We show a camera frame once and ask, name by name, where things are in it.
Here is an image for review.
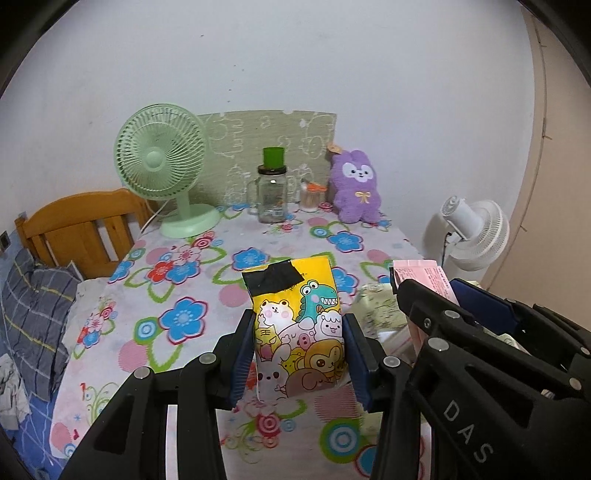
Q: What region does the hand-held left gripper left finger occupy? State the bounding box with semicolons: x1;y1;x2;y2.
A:
60;308;257;480

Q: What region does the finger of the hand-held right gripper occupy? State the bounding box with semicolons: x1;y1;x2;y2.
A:
396;278;583;402
449;278;591;365

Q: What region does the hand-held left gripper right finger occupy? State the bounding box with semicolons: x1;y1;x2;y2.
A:
342;313;424;480

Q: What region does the pink packet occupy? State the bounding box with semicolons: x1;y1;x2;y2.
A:
390;259;461;308

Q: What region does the small orange white box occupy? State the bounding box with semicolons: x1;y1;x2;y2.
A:
241;257;349;402

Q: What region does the white standing fan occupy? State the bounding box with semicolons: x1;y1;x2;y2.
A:
425;195;511;273

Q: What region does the floral tablecloth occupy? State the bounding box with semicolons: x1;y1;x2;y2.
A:
50;203;435;480

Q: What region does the purple plush rabbit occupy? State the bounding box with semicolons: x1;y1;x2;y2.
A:
326;143;384;224

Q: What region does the small jar orange lid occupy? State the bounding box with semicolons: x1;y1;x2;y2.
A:
299;181;326;214

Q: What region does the glass mug jar green lid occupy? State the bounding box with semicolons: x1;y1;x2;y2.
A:
247;147;291;225

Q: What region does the beige wooden door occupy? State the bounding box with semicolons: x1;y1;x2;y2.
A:
480;9;591;333

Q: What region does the grey plaid pillow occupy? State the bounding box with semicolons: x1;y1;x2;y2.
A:
0;249;84;402

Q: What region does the wooden chair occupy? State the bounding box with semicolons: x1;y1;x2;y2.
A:
14;188;155;280

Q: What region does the green patterned board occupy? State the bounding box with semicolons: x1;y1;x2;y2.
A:
196;110;338;206

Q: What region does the blue patterned bed sheet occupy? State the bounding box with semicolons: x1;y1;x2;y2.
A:
0;397;61;462

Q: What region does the green desk fan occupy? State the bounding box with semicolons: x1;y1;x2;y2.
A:
113;104;221;240

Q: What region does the white crumpled cloth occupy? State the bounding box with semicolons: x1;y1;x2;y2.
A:
0;353;28;421

